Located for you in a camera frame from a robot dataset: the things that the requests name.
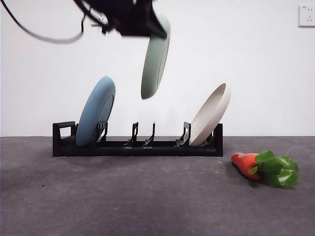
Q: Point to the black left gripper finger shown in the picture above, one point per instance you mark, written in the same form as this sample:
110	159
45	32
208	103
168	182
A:
158	28

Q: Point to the green plate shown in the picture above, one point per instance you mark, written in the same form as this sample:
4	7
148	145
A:
152	68

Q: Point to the orange carrot with green leaves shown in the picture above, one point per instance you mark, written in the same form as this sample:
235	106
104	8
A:
246	166

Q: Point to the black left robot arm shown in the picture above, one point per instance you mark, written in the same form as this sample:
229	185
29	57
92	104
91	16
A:
133	18

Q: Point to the blue plate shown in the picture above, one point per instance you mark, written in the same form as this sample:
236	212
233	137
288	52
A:
94	110

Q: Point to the cream plate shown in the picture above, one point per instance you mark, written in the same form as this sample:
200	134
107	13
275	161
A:
209	120

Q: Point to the black plate rack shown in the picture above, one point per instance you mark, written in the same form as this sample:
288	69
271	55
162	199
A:
157	150

